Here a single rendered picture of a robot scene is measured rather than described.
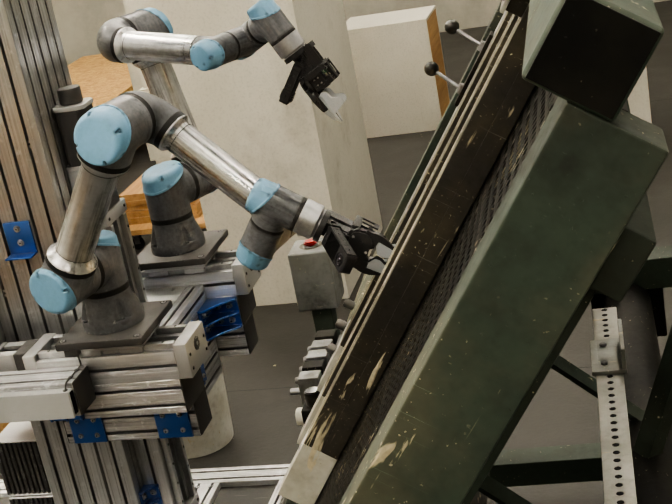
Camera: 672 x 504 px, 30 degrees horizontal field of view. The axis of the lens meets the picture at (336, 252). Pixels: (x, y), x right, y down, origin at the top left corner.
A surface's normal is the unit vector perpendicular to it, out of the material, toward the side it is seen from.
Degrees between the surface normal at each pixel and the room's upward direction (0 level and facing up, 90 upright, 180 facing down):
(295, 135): 90
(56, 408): 90
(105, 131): 85
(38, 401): 90
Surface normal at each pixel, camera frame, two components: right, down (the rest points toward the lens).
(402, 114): -0.20, 0.37
